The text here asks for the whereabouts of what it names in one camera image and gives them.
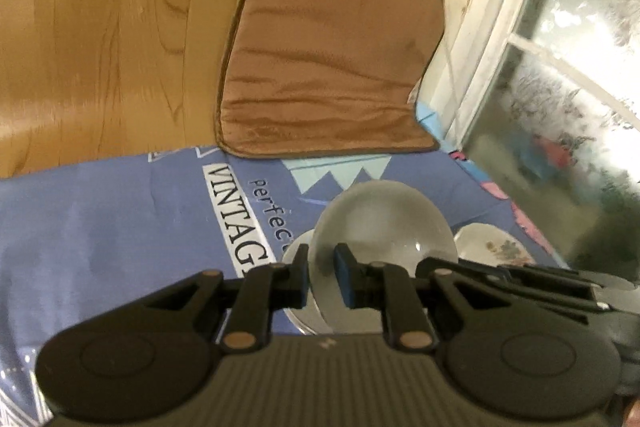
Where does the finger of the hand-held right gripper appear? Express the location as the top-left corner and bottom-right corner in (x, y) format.
(416, 257), (608, 313)
(505, 266), (601, 289)

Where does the small white floral plate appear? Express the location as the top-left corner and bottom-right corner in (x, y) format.
(452, 223), (540, 269)

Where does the white bowl with red flowers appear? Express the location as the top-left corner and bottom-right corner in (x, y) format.
(311, 181), (458, 339)
(281, 229), (326, 339)

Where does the white cable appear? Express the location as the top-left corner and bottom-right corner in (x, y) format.
(429, 0), (465, 144)

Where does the white window frame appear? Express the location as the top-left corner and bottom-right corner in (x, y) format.
(452, 0), (640, 289)

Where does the brown seat cushion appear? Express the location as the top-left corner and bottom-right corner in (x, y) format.
(214, 0), (445, 159)

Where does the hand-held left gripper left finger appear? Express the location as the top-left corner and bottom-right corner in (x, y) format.
(135, 244), (310, 353)

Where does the light blue cloth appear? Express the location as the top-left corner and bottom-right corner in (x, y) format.
(414, 102), (442, 138)

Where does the wood-pattern board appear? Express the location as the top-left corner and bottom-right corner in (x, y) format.
(0, 0), (287, 180)

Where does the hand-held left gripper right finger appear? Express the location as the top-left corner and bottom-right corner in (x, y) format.
(335, 243), (511, 352)

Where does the blue printed blanket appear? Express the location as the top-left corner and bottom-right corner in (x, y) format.
(0, 102), (571, 427)

